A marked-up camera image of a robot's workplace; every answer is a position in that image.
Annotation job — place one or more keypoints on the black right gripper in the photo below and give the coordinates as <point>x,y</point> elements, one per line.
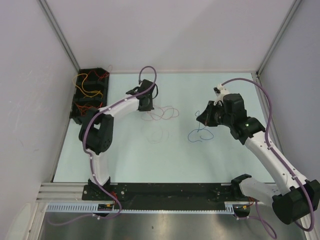
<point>206,117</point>

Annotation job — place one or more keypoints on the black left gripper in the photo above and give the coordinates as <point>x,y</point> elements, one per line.
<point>149,107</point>

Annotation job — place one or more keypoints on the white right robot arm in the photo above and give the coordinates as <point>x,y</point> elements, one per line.
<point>294,196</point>

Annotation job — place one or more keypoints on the black compartment storage bin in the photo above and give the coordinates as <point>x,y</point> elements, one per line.
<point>91,91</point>

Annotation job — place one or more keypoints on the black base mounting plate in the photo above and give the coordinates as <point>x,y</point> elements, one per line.
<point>168,195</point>

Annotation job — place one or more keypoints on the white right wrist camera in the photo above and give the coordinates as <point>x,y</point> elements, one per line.
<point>220,92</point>

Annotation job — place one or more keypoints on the grey slotted cable duct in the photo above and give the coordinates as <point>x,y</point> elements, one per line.
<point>104,208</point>

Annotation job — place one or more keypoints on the aluminium frame rail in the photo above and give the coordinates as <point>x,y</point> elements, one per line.
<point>56,192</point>

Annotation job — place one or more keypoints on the aluminium corner post left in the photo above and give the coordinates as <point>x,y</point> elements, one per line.
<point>52,20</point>

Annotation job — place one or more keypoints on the aluminium corner post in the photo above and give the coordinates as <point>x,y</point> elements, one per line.
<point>52,20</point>
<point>278,36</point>

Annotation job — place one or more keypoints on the aluminium corner post right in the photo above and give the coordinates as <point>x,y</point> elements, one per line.
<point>278,36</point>

